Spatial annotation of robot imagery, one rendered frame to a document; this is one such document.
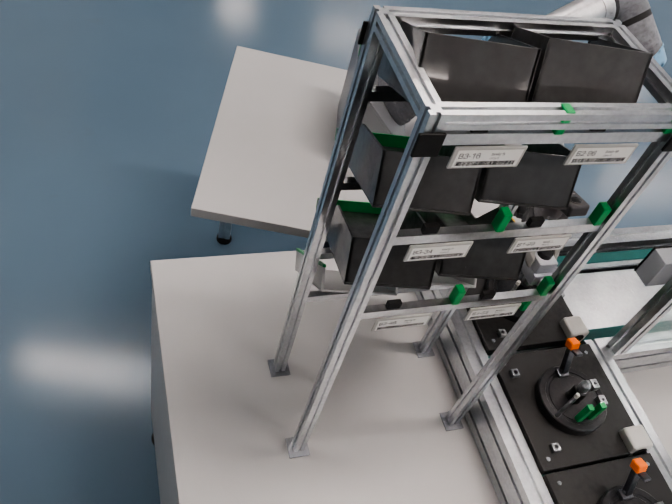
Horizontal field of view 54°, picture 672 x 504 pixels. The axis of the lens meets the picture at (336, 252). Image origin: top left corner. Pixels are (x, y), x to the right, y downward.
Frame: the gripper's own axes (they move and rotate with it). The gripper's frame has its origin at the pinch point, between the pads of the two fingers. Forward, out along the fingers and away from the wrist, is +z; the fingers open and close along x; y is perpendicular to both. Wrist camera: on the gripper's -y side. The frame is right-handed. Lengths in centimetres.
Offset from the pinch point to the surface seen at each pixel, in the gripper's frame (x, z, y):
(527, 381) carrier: 6.5, 22.8, -6.1
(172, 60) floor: 48, -57, 240
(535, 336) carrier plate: -0.3, 16.6, 1.3
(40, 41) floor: 109, -65, 249
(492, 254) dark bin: 29.3, -8.4, -26.9
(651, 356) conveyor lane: -30.1, 23.8, -0.7
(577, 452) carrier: 3.1, 32.7, -17.9
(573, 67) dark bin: 33, -34, -47
